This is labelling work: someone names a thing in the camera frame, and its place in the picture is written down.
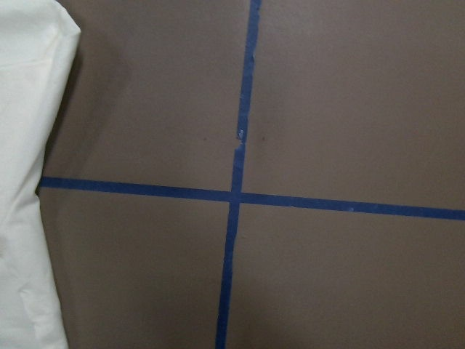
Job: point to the cream long-sleeve printed shirt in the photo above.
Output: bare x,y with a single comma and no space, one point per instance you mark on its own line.
38,44

